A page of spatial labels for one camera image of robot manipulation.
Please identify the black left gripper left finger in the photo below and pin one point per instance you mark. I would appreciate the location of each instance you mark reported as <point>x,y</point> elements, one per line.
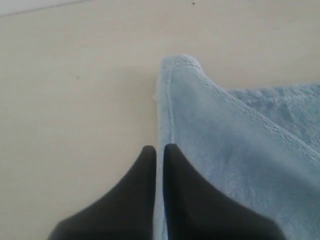
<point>124,213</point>

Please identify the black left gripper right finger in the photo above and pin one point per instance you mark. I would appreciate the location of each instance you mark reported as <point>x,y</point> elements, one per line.
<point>195,210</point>

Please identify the light blue terry towel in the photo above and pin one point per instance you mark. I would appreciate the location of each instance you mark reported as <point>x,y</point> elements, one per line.
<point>260,147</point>

